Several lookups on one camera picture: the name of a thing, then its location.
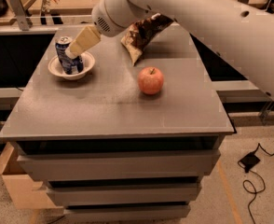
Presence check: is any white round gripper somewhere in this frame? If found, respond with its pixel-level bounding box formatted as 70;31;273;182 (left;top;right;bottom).
65;0;148;59

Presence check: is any blue pepsi can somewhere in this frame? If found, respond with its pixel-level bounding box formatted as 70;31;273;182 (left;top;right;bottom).
55;36;83;75

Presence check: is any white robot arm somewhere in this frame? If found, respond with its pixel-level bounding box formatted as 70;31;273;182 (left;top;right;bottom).
67;0;274;101

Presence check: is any white paper bowl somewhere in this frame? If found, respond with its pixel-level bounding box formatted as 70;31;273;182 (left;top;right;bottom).
48;51;95;80

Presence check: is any brown chip bag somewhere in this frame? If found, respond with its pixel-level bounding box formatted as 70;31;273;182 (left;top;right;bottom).
121;13;173;64

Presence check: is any red apple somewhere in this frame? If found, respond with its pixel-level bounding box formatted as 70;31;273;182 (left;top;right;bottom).
137;67;164;95

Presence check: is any grey drawer cabinet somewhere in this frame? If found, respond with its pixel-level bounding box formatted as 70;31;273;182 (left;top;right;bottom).
0;25;233;223

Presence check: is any cardboard box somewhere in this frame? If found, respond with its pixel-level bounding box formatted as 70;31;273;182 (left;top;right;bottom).
0;142;58;209

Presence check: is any grey metal bracket left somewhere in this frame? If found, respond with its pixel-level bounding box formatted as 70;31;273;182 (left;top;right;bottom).
8;0;31;31

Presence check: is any black power adapter with cable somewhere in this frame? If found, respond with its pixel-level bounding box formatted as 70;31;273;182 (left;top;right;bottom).
237;144;274;224

